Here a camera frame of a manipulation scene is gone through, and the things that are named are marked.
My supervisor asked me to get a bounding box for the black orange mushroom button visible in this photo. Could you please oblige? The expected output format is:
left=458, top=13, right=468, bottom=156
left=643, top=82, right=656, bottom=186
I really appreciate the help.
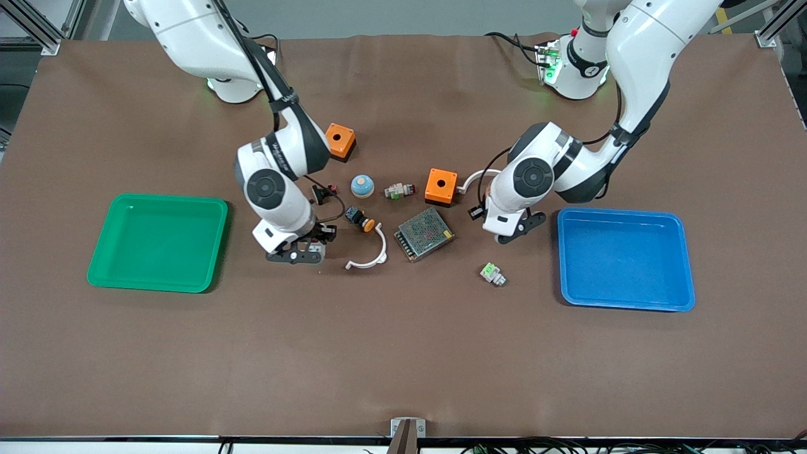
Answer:
left=345, top=206, right=376, bottom=233

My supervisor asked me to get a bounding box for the orange black button box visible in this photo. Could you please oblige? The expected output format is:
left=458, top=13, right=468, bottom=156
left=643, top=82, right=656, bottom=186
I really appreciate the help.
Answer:
left=325, top=123, right=357, bottom=163
left=424, top=168, right=459, bottom=207

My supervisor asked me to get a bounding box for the metal mesh power supply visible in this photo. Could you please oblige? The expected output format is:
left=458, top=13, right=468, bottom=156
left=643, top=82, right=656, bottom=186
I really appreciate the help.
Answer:
left=394, top=207, right=455, bottom=263

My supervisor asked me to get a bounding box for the green plastic tray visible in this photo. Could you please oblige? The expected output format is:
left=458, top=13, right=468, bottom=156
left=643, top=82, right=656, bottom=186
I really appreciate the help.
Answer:
left=86, top=193, right=229, bottom=294

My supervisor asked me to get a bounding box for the blue plastic tray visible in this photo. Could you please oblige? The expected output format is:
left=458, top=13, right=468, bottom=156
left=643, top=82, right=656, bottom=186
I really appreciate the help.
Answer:
left=557, top=207, right=696, bottom=313

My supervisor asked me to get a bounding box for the large white arc bracket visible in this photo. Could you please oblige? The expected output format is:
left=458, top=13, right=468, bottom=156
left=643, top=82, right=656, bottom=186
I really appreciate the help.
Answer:
left=456, top=169, right=503, bottom=195

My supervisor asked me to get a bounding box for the small white arc bracket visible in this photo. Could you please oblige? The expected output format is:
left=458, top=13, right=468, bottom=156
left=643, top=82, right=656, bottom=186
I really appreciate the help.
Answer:
left=345, top=225, right=388, bottom=271

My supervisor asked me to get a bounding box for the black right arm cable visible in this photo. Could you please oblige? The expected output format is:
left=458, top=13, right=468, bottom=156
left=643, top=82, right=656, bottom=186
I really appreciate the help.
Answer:
left=211, top=0, right=347, bottom=225

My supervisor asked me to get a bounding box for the black left base cable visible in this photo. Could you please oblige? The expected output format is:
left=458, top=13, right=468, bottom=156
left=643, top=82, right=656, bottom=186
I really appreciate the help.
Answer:
left=484, top=32, right=546, bottom=67

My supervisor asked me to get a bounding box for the black base cable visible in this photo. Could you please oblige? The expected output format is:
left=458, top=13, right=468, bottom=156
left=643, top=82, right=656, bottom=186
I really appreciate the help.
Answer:
left=238, top=32, right=282, bottom=64
left=484, top=32, right=546, bottom=67

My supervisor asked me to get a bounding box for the black right base cable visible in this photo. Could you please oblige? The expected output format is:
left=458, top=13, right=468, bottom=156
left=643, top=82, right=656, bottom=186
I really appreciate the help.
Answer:
left=238, top=32, right=282, bottom=64

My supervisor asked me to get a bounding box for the metal clamp bracket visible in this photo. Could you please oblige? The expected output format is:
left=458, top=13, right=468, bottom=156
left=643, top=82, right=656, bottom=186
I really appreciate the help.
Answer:
left=388, top=417, right=427, bottom=454

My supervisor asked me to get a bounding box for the black cable bundle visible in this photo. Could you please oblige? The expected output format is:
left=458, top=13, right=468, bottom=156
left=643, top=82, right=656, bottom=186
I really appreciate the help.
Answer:
left=460, top=437, right=807, bottom=454

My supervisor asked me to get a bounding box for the aluminium frame profile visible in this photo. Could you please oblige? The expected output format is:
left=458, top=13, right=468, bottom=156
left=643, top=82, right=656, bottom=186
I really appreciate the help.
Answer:
left=0, top=0, right=86, bottom=56
left=712, top=0, right=807, bottom=49

